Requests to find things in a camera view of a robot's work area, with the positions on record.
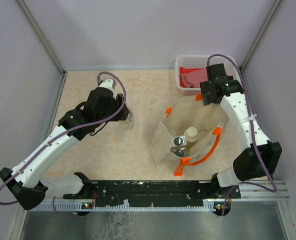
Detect amber liquid bottle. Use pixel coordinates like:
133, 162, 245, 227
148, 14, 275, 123
118, 111, 135, 130

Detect beige round bottle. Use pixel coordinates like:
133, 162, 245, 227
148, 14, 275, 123
184, 127, 198, 146

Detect canvas bag orange handles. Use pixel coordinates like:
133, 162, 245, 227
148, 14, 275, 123
150, 93, 229, 177

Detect white bottle black cap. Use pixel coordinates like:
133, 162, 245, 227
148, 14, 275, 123
171, 135, 187, 148

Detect clear bottle black cap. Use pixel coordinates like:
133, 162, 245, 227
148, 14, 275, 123
172, 147, 187, 158

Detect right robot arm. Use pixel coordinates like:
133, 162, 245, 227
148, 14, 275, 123
200, 63, 282, 198

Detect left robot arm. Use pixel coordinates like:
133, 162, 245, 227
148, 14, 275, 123
0, 87, 130, 210

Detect white plastic basket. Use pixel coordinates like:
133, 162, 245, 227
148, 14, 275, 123
175, 55, 240, 96

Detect red cloth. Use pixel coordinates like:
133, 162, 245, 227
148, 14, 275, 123
179, 66, 208, 88

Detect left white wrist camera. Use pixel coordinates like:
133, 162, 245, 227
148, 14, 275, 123
98, 78, 117, 99

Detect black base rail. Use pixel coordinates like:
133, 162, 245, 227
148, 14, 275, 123
63, 180, 230, 208

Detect aluminium frame rail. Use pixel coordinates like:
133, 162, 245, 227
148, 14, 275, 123
239, 180, 290, 201

